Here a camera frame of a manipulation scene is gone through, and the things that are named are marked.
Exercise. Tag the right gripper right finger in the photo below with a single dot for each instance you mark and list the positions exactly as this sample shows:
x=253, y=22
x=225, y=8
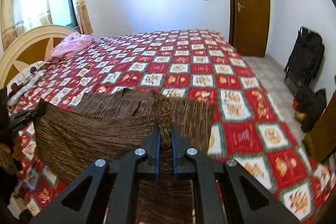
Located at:
x=224, y=191

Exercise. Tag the brown knitted sweater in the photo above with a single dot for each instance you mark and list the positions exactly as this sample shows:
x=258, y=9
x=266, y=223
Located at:
x=107, y=126

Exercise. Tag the red patchwork bed quilt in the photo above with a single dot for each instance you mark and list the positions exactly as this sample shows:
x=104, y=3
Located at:
x=200, y=65

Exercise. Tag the pink folded cloth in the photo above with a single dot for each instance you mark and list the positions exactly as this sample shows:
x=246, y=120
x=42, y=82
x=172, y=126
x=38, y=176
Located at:
x=68, y=47

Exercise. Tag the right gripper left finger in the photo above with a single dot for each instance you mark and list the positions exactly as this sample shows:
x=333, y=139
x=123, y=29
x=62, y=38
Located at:
x=106, y=192

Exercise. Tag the black bag on floor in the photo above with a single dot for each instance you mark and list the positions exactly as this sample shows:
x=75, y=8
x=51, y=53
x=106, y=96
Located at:
x=309, y=106

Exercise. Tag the wooden bed headboard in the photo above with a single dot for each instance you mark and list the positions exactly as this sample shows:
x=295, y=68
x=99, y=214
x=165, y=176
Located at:
x=34, y=45

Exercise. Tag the white grey clothes pile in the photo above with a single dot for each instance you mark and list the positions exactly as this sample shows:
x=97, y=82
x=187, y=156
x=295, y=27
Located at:
x=25, y=80

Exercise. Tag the brown wooden door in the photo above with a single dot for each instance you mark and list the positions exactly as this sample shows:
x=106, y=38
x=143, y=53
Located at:
x=249, y=26

